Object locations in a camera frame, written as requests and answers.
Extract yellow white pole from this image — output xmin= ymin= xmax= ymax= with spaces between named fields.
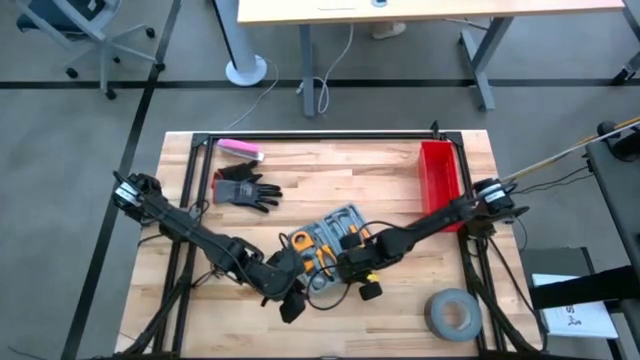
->
xmin=501 ymin=115 xmax=640 ymax=184

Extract grey duct tape roll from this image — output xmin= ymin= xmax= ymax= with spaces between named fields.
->
xmin=423 ymin=287 xmax=484 ymax=343

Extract grey desk leg black foot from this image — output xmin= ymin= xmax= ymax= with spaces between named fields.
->
xmin=610 ymin=0 xmax=640 ymax=87

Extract black equipment cart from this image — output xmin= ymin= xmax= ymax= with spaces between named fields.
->
xmin=518 ymin=139 xmax=640 ymax=360

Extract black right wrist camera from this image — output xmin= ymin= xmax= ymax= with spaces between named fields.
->
xmin=358 ymin=280 xmax=384 ymax=302

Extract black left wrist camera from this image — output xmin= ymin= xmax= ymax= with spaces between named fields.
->
xmin=278 ymin=292 xmax=307 ymax=325

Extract wooden desk top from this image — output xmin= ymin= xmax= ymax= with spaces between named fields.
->
xmin=235 ymin=0 xmax=626 ymax=26

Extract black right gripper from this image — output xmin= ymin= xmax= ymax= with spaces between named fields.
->
xmin=337 ymin=232 xmax=396 ymax=287

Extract thin white floor cable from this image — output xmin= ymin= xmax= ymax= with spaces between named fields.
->
xmin=223 ymin=57 xmax=281 ymax=131

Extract black cable clamp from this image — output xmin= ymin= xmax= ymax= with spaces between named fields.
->
xmin=502 ymin=204 xmax=532 ymax=221

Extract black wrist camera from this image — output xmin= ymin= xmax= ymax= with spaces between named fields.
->
xmin=358 ymin=280 xmax=384 ymax=302
xmin=278 ymin=292 xmax=307 ymax=325

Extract black power cable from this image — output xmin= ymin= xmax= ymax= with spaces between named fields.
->
xmin=487 ymin=234 xmax=549 ymax=351

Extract grey plastic tool case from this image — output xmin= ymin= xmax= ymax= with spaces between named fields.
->
xmin=278 ymin=202 xmax=374 ymax=296

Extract person's foot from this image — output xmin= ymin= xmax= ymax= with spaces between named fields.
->
xmin=370 ymin=21 xmax=407 ymax=41

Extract red plastic bin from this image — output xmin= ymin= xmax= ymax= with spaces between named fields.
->
xmin=416 ymin=140 xmax=466 ymax=234

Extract white paper sheet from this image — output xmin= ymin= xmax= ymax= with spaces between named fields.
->
xmin=530 ymin=272 xmax=620 ymax=340

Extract thick white floor cable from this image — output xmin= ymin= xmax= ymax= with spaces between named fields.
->
xmin=294 ymin=24 xmax=355 ymax=116

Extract yellow-handled pliers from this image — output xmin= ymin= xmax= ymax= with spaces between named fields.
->
xmin=302 ymin=244 xmax=339 ymax=279

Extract grey office chair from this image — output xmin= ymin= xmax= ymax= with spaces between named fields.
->
xmin=13 ymin=0 xmax=167 ymax=101

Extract pink box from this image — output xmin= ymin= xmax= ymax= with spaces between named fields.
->
xmin=216 ymin=138 xmax=265 ymax=162

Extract black round knob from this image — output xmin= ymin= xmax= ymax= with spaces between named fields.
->
xmin=595 ymin=119 xmax=640 ymax=162

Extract black cable tie loop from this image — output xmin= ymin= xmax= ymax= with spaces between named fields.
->
xmin=189 ymin=244 xmax=225 ymax=290

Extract grey pillar with round base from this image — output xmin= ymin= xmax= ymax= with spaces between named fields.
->
xmin=209 ymin=0 xmax=269 ymax=88

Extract grey work glove black fingers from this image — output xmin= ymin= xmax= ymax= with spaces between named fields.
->
xmin=213 ymin=178 xmax=284 ymax=215

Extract orange tape measure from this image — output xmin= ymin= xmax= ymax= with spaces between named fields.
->
xmin=291 ymin=230 xmax=316 ymax=253

